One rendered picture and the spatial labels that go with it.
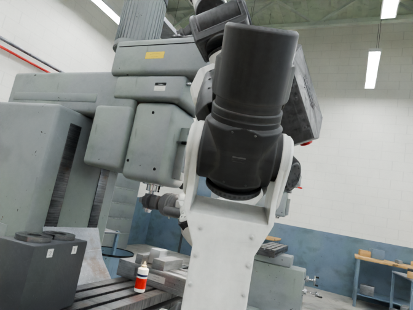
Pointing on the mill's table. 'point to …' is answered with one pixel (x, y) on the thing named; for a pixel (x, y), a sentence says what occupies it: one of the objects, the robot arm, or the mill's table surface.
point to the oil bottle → (141, 278)
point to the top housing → (158, 58)
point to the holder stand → (39, 270)
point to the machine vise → (126, 264)
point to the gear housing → (157, 90)
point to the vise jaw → (167, 263)
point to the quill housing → (155, 143)
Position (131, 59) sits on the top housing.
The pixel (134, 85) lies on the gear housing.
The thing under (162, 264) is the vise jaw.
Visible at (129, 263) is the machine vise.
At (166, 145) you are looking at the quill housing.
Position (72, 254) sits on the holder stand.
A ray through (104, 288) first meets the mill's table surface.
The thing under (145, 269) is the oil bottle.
